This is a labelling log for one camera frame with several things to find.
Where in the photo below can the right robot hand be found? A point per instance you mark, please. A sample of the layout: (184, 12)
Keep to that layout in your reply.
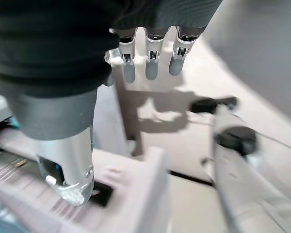
(51, 48)

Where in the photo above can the blue front cart drawer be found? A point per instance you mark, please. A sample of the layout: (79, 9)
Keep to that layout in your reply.
(131, 174)

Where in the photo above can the left robot leg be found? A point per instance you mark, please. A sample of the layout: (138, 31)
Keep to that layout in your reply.
(245, 189)

